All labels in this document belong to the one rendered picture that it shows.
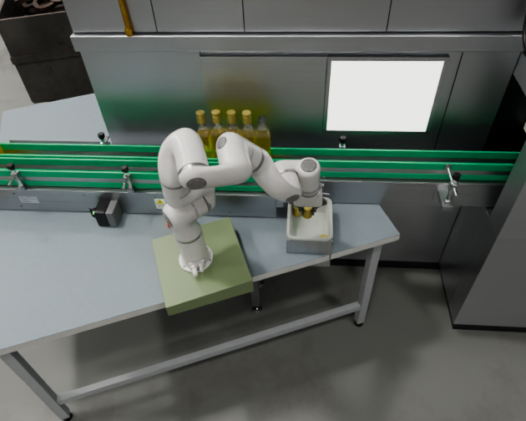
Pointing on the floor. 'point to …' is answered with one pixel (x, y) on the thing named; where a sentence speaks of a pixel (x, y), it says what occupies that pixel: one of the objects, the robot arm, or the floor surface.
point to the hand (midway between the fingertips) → (307, 209)
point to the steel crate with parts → (42, 49)
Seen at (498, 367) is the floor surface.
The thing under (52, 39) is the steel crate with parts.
